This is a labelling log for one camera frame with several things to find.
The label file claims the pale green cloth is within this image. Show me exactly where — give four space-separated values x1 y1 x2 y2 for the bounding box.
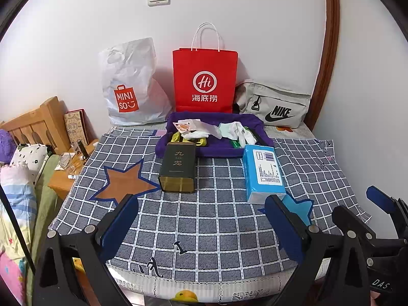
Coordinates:
218 124 238 141

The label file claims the small patterned pink cloth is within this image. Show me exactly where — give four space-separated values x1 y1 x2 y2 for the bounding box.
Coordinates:
174 119 203 133

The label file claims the green bed sheet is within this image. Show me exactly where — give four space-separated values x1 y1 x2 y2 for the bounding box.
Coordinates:
25 153 64 275

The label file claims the black cable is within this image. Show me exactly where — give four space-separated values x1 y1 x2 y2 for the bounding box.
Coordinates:
0 183 36 273

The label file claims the wooden bedside table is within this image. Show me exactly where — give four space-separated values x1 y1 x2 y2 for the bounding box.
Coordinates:
48 138 100 200

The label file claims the clear glass cup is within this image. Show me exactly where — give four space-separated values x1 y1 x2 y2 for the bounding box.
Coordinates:
59 152 77 171

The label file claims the yellow pouch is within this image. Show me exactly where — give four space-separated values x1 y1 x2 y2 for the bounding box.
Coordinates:
170 132 208 147

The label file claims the blue tissue pack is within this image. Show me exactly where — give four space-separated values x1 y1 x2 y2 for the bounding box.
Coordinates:
243 144 287 204

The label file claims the purple plush toy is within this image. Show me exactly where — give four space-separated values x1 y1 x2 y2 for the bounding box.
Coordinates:
0 129 16 166

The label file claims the purple cloth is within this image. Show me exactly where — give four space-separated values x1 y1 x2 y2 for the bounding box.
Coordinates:
155 111 275 158

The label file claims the grey waist bag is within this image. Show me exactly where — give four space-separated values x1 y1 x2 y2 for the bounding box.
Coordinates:
235 81 312 129

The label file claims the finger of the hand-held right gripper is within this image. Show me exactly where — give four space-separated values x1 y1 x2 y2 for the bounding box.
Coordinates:
331 205 397 256
366 185 408 236

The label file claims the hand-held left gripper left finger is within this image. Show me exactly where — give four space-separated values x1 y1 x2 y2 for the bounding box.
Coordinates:
32 194 140 306

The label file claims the floral quilt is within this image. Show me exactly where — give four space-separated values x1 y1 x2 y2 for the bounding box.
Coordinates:
0 164 37 306

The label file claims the red paper bag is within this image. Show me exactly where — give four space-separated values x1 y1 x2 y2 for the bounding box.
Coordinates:
172 23 238 113

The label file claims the dark green tea tin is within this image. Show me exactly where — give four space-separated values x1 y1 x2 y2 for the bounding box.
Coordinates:
159 141 197 194

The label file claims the patterned hardcover book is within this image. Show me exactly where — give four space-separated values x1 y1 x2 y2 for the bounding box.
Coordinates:
64 110 90 149

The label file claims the white plastic shopping bag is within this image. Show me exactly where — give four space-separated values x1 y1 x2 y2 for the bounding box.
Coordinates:
98 37 171 126

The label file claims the brown wooden door frame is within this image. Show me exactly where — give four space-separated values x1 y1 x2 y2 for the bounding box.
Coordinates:
308 0 340 131

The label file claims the cartoon printed bed sheet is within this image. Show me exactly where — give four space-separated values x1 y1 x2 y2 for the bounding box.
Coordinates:
107 123 322 306

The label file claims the wooden headboard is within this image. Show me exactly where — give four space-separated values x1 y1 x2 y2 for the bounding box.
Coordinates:
0 96 72 155

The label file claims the white polka dot pillow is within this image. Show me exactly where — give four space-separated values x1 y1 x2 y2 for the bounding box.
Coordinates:
9 143 53 185

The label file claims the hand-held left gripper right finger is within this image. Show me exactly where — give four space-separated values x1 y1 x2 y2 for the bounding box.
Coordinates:
264 194 373 306

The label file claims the grey checked star cloth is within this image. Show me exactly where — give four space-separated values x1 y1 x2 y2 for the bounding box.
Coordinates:
48 126 372 278

